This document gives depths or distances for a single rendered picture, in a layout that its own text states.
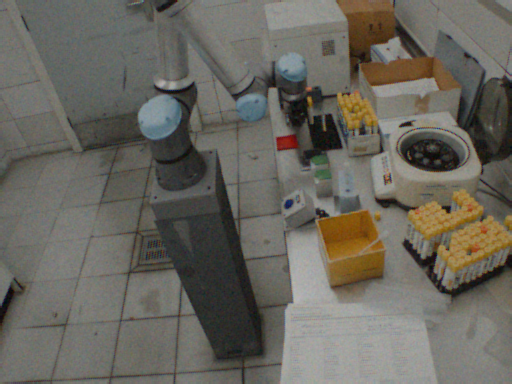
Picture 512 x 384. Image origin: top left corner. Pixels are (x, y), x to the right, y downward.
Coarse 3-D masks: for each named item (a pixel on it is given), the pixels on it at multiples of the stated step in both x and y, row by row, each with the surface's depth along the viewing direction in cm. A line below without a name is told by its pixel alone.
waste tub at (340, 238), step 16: (320, 224) 106; (336, 224) 106; (352, 224) 107; (368, 224) 107; (320, 240) 104; (336, 240) 110; (352, 240) 110; (368, 240) 109; (320, 256) 109; (336, 256) 107; (352, 256) 95; (368, 256) 96; (384, 256) 97; (336, 272) 98; (352, 272) 99; (368, 272) 100
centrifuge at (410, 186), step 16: (400, 128) 124; (416, 128) 122; (432, 128) 121; (448, 128) 121; (400, 144) 119; (448, 144) 121; (464, 144) 114; (384, 160) 125; (400, 160) 114; (464, 160) 110; (384, 176) 120; (400, 176) 111; (416, 176) 109; (432, 176) 108; (448, 176) 107; (464, 176) 106; (384, 192) 117; (400, 192) 114; (416, 192) 110; (432, 192) 110; (448, 192) 109; (416, 208) 114; (448, 208) 113
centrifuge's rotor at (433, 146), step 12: (420, 144) 119; (432, 144) 116; (444, 144) 118; (408, 156) 117; (420, 156) 115; (432, 156) 114; (444, 156) 115; (456, 156) 114; (432, 168) 112; (444, 168) 111
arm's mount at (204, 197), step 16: (208, 160) 131; (208, 176) 126; (160, 192) 125; (176, 192) 124; (192, 192) 122; (208, 192) 121; (160, 208) 124; (176, 208) 125; (192, 208) 125; (208, 208) 125
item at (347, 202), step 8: (344, 176) 115; (352, 176) 114; (344, 184) 112; (352, 184) 112; (344, 192) 110; (352, 192) 110; (336, 200) 121; (344, 200) 110; (352, 200) 110; (336, 208) 119; (344, 208) 112; (352, 208) 112
